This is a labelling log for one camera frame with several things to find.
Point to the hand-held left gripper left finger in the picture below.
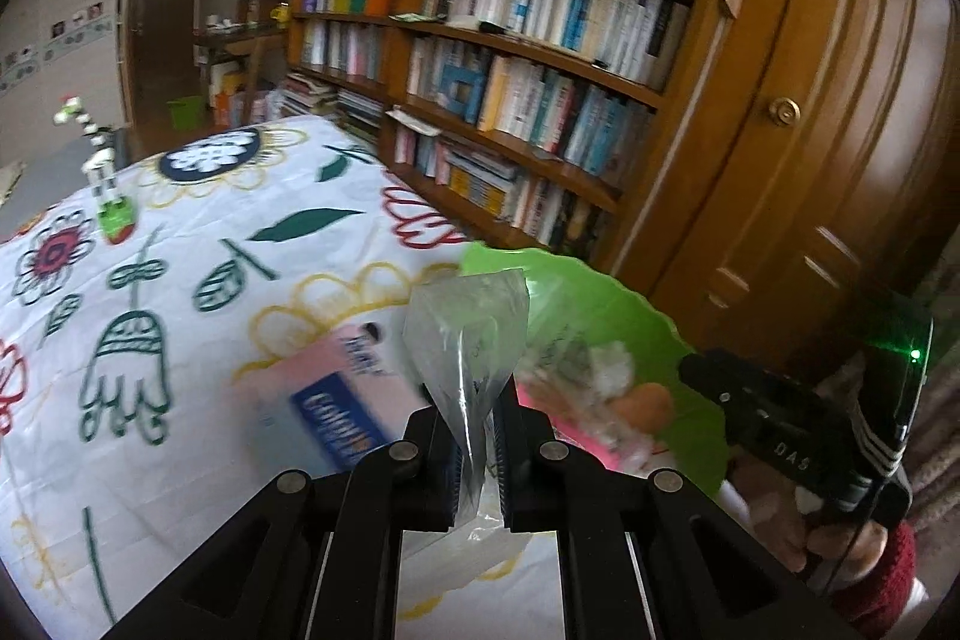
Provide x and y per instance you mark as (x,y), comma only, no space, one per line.
(448,482)

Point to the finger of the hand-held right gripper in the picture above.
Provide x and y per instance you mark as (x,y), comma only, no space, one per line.
(716,374)

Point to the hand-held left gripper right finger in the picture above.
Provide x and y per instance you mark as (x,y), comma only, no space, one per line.
(510,467)

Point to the peach makeup sponge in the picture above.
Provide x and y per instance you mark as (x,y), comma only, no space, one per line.
(645,407)

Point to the clear zip bag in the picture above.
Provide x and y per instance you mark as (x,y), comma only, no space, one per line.
(469,355)

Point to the green plastic container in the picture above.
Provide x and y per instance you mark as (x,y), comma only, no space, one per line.
(570,302)

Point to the person's right forearm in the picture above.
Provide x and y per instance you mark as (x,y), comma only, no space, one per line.
(877,595)

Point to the person's right hand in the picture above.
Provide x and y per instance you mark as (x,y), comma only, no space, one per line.
(772,512)

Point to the blue and white tissue pack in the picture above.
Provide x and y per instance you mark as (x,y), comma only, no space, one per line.
(337,392)

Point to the brass door knob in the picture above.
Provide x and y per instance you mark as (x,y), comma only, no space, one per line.
(785,111)

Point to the light wooden panel door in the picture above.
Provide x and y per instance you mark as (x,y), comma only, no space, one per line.
(847,123)

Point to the rows of books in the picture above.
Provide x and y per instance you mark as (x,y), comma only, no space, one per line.
(525,85)

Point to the wooden bookshelf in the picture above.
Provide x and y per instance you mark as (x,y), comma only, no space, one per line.
(397,108)

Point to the striped giraffe toy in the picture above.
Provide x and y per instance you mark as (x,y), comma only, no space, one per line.
(112,197)

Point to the green waste bin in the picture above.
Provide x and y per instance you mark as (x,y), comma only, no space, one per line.
(185,114)

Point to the wooden desk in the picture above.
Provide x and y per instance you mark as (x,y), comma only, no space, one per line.
(232,40)

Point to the yellow mug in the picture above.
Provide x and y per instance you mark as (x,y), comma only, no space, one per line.
(279,14)

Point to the dark wooden door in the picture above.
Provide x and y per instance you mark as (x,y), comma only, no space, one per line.
(169,10)

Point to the white sliding-door wardrobe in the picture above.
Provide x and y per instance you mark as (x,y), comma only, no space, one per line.
(52,25)

